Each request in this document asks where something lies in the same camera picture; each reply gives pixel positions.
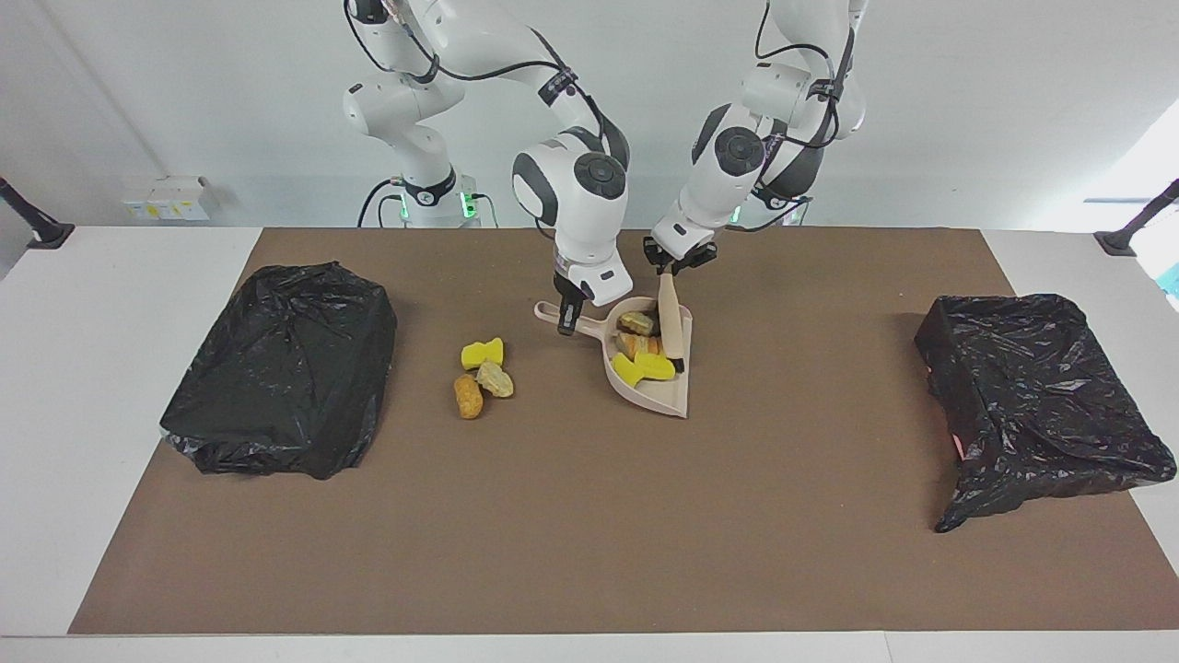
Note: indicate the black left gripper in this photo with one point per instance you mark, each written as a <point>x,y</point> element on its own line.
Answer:
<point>682,258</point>

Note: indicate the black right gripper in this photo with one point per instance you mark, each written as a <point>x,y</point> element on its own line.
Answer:
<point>569,289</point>

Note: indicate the beige hand brush black bristles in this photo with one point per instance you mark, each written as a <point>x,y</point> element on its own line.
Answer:
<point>671,322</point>

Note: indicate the pale toy croissant piece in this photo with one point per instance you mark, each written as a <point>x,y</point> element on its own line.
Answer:
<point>636,323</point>

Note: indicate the orange beige toy croissant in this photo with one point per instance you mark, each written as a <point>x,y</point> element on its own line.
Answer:
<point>637,346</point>

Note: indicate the small yellow sponge piece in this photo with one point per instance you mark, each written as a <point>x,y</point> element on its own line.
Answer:
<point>628,371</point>

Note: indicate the large yellow sponge piece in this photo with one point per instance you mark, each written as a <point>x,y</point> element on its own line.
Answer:
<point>481,353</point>

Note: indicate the pale beige toy bread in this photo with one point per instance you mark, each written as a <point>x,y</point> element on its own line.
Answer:
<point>495,379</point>

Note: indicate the green and yellow sponge piece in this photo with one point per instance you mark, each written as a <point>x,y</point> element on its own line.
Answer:
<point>656,367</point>

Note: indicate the beige plastic dustpan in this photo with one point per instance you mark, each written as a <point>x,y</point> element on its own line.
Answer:
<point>663,396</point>

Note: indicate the brown toy nugget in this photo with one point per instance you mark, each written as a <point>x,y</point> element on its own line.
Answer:
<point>468,398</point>

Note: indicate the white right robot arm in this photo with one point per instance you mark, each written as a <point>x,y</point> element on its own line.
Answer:
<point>571,198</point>

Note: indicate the black bag covered bin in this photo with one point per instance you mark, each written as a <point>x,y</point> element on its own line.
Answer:
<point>1032,396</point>
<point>276,368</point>

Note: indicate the brown paper table mat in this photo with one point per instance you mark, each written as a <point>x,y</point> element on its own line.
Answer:
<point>553,571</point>

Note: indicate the teal plastic object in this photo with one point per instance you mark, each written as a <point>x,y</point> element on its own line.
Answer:
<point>1173,279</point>

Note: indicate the white wall socket box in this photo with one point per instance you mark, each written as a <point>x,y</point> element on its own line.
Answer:
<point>175,198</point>

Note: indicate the black camera stand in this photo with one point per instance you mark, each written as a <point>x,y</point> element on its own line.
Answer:
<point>46,235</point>
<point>1119,241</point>

